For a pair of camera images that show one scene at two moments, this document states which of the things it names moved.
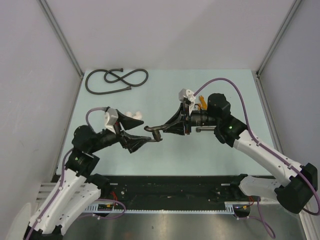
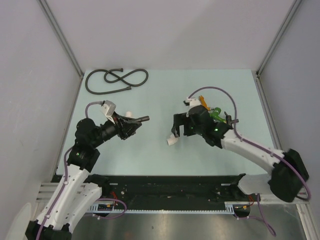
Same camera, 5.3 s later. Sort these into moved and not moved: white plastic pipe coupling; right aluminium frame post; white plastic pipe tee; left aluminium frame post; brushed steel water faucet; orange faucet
Moved: brushed steel water faucet; white plastic pipe tee
Not moved: left aluminium frame post; right aluminium frame post; white plastic pipe coupling; orange faucet
